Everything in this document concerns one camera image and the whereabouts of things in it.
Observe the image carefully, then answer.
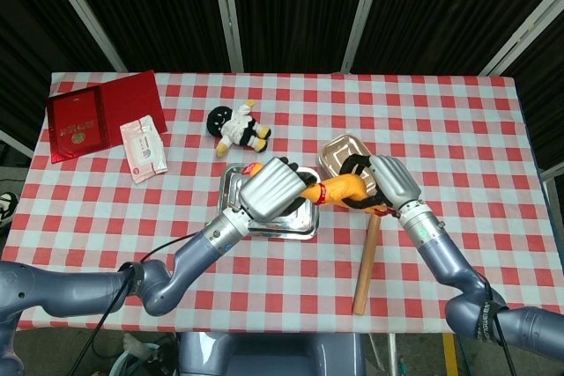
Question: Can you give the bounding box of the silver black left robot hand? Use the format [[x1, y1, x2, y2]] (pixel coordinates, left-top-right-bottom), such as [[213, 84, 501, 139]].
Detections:
[[228, 156, 321, 224]]

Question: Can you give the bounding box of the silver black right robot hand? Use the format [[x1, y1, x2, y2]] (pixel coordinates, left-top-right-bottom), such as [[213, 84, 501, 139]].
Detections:
[[338, 153, 422, 218]]

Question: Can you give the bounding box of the yellow rubber chicken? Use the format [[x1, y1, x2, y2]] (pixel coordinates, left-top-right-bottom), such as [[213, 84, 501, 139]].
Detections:
[[241, 163, 396, 218]]

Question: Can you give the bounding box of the stainless steel rectangular tray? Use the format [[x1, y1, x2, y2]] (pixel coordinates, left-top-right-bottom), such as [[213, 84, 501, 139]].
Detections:
[[219, 163, 321, 241]]

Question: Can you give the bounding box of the black and white plush doll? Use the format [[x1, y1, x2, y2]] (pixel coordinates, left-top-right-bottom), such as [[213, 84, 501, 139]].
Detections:
[[206, 99, 272, 159]]

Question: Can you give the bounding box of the red white checkered tablecloth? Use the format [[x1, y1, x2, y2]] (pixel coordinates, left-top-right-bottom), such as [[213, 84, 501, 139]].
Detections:
[[0, 70, 564, 335]]

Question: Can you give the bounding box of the wooden rolling pin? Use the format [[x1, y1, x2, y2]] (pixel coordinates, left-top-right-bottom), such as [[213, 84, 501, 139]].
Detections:
[[352, 213, 381, 316]]

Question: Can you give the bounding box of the white tissue packet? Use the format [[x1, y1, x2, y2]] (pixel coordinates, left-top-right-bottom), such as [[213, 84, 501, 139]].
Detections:
[[119, 114, 168, 184]]

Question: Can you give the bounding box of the grey blue robot torso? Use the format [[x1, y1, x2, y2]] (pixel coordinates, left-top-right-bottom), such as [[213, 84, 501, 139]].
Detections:
[[175, 331, 367, 376]]

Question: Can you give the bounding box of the red certificate folder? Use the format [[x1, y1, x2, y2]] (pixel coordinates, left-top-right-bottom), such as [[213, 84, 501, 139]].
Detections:
[[46, 70, 168, 165]]

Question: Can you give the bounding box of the black and white shoe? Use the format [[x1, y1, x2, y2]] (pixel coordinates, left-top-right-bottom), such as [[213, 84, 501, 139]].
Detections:
[[0, 193, 19, 230]]

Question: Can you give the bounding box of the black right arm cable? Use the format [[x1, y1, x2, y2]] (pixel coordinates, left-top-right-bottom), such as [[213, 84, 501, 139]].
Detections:
[[482, 278, 516, 376]]

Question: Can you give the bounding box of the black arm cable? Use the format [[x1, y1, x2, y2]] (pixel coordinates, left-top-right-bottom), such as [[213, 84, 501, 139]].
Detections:
[[482, 278, 516, 376], [81, 230, 208, 376]]

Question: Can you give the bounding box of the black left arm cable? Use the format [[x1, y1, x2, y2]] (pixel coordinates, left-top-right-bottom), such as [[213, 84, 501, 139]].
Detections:
[[81, 230, 208, 376]]

